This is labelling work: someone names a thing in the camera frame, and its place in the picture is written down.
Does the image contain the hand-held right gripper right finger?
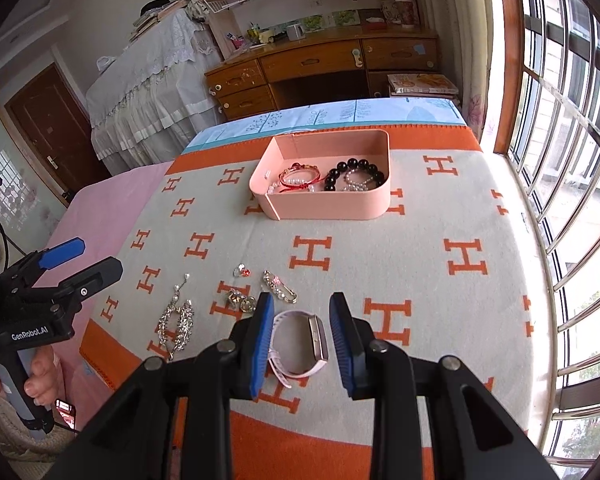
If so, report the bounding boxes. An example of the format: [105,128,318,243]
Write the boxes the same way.
[328,291,561,480]

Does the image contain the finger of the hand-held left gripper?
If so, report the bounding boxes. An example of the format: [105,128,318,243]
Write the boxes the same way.
[2,238,86,293]
[27,256,123,318]

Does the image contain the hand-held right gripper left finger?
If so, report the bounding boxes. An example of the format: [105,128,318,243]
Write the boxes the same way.
[42,291,276,480]

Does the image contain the pink band smart watch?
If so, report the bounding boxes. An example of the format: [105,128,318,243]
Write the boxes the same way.
[267,310,329,388]

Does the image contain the silver crystal brooch pin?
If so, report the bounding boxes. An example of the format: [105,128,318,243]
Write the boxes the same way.
[261,270,298,305]

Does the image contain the silver pearl drop earring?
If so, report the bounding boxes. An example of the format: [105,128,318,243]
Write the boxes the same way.
[171,273,191,306]

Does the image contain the pink jewelry box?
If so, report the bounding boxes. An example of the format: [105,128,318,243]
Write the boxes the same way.
[249,129,392,222]

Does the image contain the person's left forearm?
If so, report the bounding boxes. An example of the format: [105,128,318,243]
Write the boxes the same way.
[0,392,78,471]

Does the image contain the person's left hand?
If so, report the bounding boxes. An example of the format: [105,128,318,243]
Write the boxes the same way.
[0,347,58,398]

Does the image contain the pink bed sheet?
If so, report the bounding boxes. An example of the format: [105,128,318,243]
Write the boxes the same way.
[30,160,181,411]

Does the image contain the glass sliding door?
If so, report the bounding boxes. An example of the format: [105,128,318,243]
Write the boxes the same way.
[0,87,71,281]

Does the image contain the small red-edged device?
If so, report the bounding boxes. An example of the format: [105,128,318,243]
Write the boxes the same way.
[55,399,77,430]

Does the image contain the orange patterned blanket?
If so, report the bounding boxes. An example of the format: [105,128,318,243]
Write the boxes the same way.
[79,124,553,480]

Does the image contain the brown wooden door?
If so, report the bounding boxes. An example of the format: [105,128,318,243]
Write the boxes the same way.
[4,62,113,206]

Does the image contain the white lace covered cabinet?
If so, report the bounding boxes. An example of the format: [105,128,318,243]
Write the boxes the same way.
[85,7,228,173]

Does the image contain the blue leaf print sheet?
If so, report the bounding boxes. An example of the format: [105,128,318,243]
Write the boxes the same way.
[182,97,467,153]

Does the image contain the pile of books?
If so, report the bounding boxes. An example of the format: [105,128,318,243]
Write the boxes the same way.
[130,0,191,43]

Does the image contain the stack of magazines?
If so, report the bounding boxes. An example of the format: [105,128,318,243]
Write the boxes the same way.
[386,73,461,100]

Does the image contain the wooden desk with drawers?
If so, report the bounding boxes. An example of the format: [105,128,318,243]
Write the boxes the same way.
[204,25,441,122]

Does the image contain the wooden bookshelf hutch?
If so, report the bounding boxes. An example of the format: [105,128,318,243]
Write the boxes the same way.
[180,0,416,61]

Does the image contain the window with metal grille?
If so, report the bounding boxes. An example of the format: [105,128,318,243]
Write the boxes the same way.
[492,0,600,466]

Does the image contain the pale curtain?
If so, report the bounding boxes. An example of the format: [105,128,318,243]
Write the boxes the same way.
[415,0,496,146]

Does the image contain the floral storage jars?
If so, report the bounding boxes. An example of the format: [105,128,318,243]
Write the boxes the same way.
[380,0,421,28]

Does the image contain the white pearl bracelet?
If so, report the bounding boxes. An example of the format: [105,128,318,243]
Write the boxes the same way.
[266,175,311,195]

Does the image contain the silver bead bracelet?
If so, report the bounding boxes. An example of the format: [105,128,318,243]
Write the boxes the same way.
[342,169,371,192]

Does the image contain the red string bracelet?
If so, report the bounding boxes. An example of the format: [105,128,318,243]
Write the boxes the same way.
[278,161,323,192]

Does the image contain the black bead bracelet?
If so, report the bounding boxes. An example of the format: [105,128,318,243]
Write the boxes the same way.
[323,158,387,192]

